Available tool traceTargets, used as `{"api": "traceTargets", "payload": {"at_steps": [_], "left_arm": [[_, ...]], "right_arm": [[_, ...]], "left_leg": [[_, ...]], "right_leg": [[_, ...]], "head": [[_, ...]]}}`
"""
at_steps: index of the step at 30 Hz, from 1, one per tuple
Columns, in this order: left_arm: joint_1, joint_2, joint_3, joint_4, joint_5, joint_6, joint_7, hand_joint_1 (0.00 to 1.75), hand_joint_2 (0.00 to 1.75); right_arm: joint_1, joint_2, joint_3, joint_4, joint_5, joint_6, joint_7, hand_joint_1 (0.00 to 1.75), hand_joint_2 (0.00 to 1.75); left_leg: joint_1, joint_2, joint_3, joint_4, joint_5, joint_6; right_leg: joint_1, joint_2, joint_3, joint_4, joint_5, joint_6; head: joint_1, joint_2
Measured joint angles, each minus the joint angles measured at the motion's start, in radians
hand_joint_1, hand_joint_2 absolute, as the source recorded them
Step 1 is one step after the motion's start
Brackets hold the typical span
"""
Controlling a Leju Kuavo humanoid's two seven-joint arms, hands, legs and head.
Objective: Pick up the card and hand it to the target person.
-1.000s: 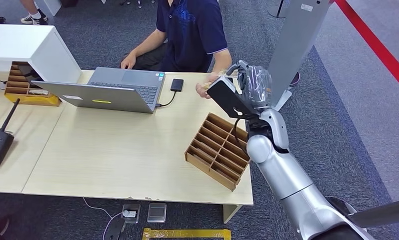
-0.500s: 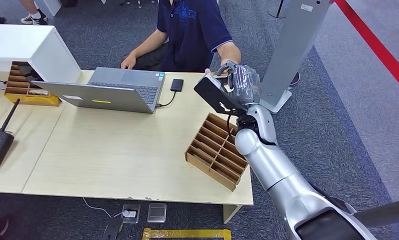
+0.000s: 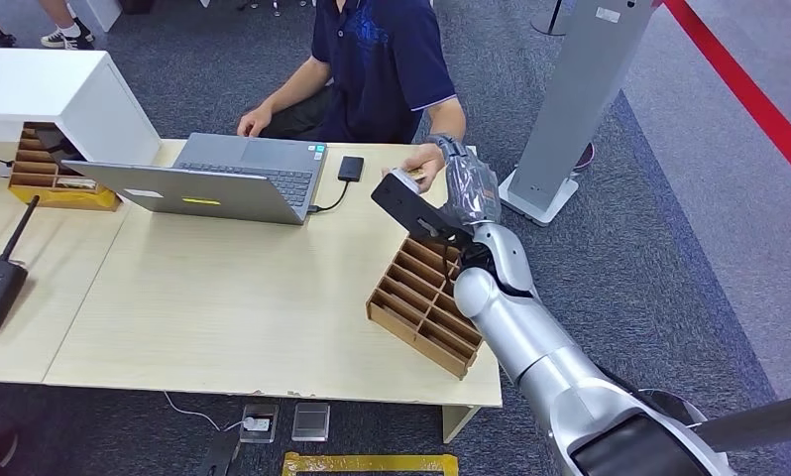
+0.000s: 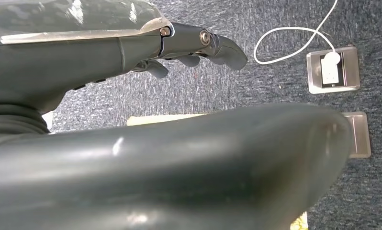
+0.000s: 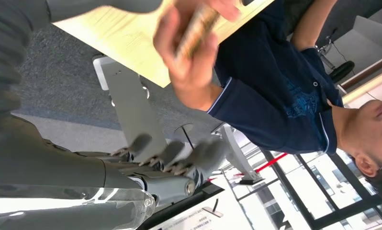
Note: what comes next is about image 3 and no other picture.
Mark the person's left hand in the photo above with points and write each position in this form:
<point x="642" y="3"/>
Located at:
<point x="428" y="164"/>

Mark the person's right hand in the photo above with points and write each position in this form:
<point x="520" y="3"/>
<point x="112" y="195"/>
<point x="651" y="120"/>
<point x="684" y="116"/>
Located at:
<point x="254" y="121"/>

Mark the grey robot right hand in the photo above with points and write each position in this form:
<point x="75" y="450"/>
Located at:
<point x="471" y="187"/>

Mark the brown cardboard card organizer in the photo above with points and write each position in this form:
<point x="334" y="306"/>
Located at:
<point x="415" y="309"/>

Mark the person's right forearm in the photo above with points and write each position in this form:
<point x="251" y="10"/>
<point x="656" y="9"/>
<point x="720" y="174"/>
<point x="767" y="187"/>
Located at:
<point x="300" y="85"/>

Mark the person's left forearm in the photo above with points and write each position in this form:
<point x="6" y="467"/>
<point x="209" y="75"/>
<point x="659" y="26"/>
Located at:
<point x="449" y="121"/>

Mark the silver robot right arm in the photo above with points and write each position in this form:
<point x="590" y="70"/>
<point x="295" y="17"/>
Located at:
<point x="540" y="341"/>

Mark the card in yellow-based organizer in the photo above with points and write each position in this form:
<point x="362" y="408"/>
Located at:
<point x="77" y="184"/>

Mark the standing person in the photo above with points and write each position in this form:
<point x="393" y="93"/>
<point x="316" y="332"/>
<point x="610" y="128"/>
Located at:
<point x="67" y="29"/>

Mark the yellow-based cardboard card organizer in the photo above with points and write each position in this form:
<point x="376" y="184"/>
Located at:
<point x="34" y="174"/>

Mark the grey open laptop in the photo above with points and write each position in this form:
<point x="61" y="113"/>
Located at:
<point x="238" y="180"/>

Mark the black external drive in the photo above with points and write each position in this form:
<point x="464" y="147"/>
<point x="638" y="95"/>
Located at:
<point x="350" y="169"/>

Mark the dark red object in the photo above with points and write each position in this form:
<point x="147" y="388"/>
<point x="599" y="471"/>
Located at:
<point x="584" y="157"/>

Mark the silver kiosk stand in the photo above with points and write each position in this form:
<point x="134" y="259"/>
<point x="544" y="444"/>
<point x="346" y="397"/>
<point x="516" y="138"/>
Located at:
<point x="573" y="105"/>

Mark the black round stand base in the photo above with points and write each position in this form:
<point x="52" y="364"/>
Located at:
<point x="546" y="27"/>

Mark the white box cabinet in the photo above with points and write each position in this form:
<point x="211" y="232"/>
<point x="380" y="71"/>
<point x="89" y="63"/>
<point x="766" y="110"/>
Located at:
<point x="60" y="98"/>

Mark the black flat device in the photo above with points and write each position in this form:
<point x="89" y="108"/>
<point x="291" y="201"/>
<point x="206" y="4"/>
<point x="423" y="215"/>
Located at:
<point x="57" y="144"/>

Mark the table leg panel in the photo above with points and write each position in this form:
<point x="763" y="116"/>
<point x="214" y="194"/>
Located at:
<point x="458" y="422"/>

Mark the empty floor socket plate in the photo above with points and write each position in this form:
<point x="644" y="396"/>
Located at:
<point x="311" y="422"/>

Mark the white plug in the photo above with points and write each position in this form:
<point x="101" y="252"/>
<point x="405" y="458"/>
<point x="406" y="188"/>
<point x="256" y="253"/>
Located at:
<point x="256" y="424"/>

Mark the chrome round stool base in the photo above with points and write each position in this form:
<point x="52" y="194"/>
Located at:
<point x="681" y="407"/>

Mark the black floor plate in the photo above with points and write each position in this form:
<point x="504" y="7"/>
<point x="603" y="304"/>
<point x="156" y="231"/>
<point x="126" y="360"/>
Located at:
<point x="218" y="456"/>

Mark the grey metal pole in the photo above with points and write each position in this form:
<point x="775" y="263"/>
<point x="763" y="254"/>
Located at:
<point x="757" y="424"/>

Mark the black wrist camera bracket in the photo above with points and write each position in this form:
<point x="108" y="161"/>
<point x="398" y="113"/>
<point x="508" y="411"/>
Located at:
<point x="415" y="213"/>

